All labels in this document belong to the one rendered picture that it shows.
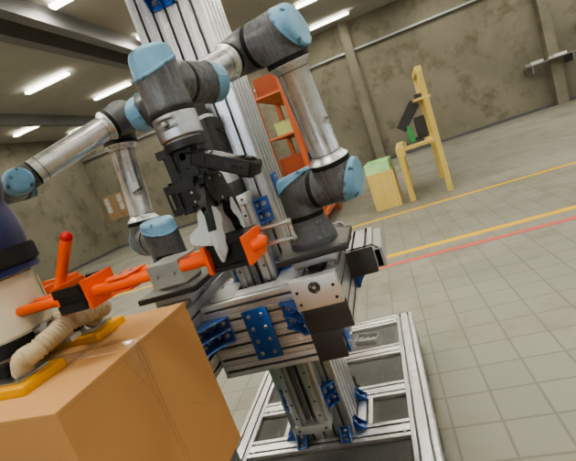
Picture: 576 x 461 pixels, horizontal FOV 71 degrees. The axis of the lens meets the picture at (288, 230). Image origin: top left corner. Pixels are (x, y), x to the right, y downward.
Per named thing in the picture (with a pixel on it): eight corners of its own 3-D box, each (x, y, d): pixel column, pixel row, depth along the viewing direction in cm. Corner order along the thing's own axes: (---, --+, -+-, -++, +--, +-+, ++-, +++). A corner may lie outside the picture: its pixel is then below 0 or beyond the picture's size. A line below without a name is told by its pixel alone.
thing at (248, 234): (209, 276, 68) (198, 249, 67) (227, 261, 75) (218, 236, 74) (253, 264, 65) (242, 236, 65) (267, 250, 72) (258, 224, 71)
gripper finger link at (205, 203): (217, 234, 68) (208, 187, 70) (226, 231, 67) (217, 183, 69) (201, 231, 64) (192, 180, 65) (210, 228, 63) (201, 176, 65)
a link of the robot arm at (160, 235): (160, 262, 130) (144, 222, 128) (146, 262, 141) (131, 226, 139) (192, 247, 137) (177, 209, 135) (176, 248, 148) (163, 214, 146)
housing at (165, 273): (153, 292, 73) (144, 269, 73) (173, 277, 80) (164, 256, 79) (185, 283, 71) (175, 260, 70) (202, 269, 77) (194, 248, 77)
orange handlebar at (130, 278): (-80, 348, 97) (-88, 335, 96) (28, 295, 125) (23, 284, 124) (264, 255, 66) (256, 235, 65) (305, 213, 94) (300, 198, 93)
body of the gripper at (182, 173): (197, 211, 75) (171, 149, 73) (236, 198, 72) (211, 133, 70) (175, 221, 68) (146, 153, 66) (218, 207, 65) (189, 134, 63)
